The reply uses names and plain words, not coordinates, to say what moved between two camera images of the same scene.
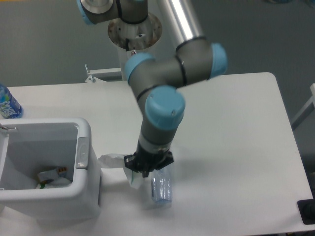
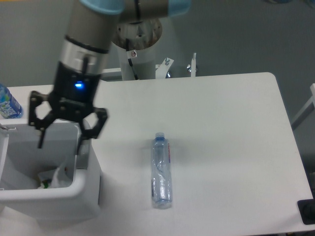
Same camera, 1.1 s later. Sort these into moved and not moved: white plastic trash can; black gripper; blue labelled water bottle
Moved: black gripper
Not moved: blue labelled water bottle; white plastic trash can
